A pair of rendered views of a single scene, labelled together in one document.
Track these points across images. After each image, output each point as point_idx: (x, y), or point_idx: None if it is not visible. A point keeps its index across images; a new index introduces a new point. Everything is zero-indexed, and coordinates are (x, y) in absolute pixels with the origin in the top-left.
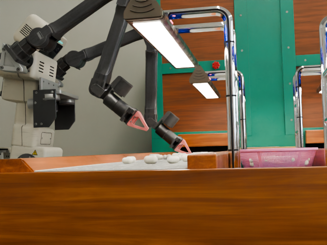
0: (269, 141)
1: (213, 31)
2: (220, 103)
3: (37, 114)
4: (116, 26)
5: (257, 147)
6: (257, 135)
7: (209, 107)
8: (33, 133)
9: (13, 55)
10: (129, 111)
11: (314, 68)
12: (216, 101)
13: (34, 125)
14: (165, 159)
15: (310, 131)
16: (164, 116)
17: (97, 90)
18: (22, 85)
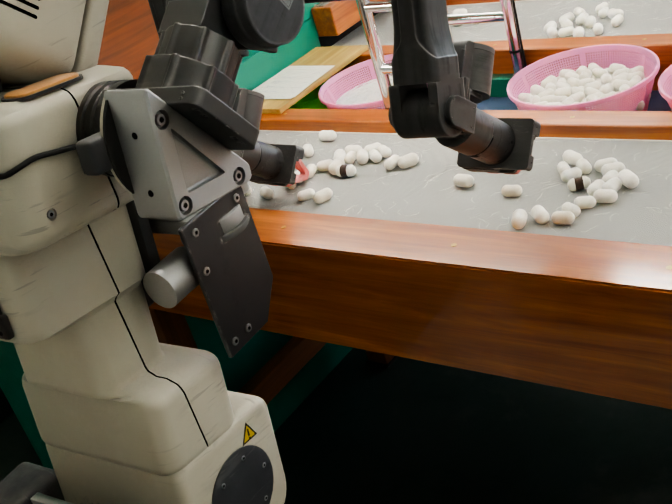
0: (268, 61)
1: None
2: (150, 12)
3: (226, 308)
4: None
5: (309, 87)
6: (245, 61)
7: (132, 34)
8: (220, 378)
9: (243, 125)
10: (537, 131)
11: None
12: (140, 9)
13: (231, 348)
14: (602, 206)
15: (337, 7)
16: (239, 110)
17: (464, 113)
18: (87, 240)
